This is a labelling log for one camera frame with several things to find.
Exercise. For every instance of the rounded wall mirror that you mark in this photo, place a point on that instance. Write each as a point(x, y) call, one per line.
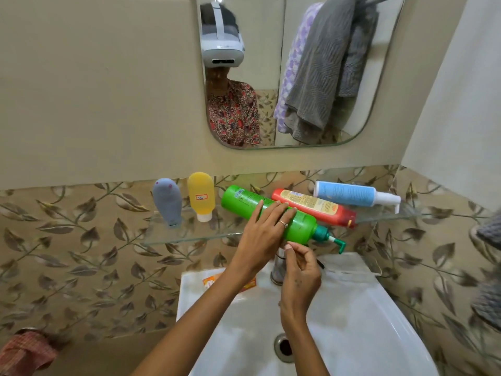
point(254, 74)

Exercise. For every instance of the person's left forearm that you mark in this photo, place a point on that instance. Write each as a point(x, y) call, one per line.
point(195, 328)

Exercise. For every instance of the blue white pump bottle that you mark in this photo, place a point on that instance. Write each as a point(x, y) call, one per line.
point(348, 193)

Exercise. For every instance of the chrome basin tap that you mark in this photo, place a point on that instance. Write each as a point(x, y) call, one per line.
point(278, 274)

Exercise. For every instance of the white wash basin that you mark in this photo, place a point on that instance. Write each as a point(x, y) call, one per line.
point(352, 328)

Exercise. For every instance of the orange soap box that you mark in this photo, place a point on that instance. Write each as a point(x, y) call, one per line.
point(211, 283)

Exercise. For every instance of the person's right hand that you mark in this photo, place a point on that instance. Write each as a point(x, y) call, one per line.
point(301, 285)

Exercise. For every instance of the pink checked cloth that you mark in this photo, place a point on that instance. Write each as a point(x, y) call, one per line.
point(23, 354)

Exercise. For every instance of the green shampoo pump bottle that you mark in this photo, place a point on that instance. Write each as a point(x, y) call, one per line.
point(242, 201)

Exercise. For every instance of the person's left hand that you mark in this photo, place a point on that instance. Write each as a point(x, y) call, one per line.
point(262, 238)

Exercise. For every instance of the yellow squeeze tube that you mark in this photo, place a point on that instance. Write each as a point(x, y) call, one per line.
point(201, 184)

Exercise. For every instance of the red shampoo bottle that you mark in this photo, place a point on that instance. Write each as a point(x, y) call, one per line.
point(340, 217)

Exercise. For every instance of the metal sink drain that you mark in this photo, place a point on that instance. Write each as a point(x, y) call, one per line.
point(278, 348)

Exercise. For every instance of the grey-blue squeeze tube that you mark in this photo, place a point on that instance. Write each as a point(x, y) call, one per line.
point(167, 203)

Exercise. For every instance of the glass wall shelf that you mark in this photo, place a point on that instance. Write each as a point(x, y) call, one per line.
point(188, 232)

